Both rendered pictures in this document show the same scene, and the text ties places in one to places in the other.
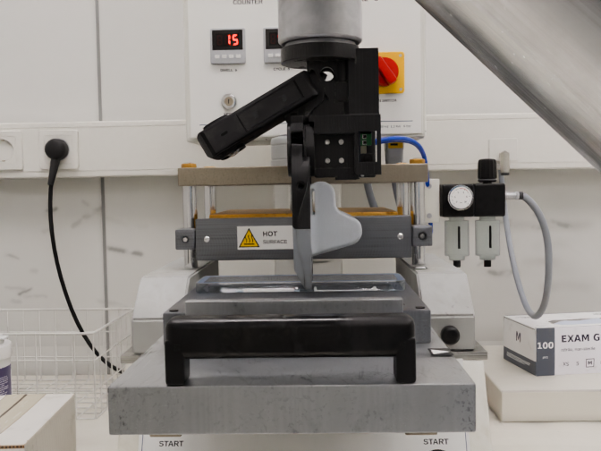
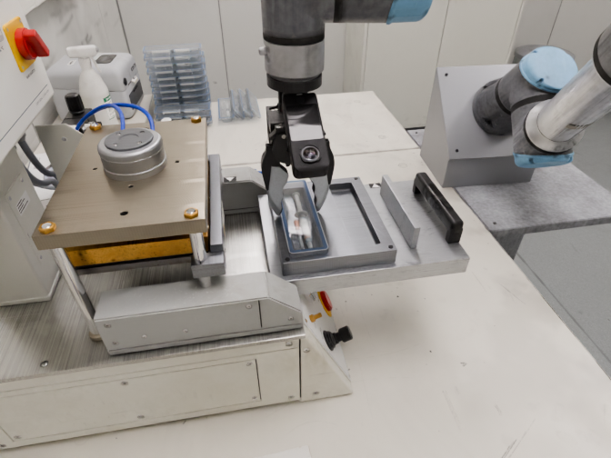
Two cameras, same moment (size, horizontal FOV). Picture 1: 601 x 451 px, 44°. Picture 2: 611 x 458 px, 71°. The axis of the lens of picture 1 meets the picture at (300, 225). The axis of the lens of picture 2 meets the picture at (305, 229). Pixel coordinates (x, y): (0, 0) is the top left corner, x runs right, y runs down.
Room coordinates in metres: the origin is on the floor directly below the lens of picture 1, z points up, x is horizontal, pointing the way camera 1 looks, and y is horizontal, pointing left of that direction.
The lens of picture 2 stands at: (0.77, 0.52, 1.39)
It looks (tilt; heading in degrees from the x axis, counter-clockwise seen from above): 39 degrees down; 258
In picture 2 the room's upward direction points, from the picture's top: straight up
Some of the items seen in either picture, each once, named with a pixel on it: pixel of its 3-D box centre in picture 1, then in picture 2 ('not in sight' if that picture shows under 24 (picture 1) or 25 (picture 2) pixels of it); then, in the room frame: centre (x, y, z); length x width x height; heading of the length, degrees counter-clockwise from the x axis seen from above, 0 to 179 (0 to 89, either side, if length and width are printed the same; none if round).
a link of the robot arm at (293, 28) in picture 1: (319, 27); (291, 56); (0.68, -0.02, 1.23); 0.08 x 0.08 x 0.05
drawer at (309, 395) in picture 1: (298, 334); (354, 223); (0.58, 0.00, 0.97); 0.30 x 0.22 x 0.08; 178
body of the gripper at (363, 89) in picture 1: (329, 116); (294, 115); (0.67, -0.03, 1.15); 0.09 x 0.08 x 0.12; 88
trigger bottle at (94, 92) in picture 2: not in sight; (94, 89); (1.14, -0.86, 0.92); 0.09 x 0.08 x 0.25; 6
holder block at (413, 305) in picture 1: (300, 309); (325, 220); (0.63, 0.00, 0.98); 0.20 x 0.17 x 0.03; 88
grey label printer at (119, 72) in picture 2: not in sight; (98, 84); (1.16, -1.01, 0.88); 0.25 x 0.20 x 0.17; 173
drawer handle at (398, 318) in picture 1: (290, 347); (435, 204); (0.45, 0.01, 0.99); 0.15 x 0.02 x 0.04; 88
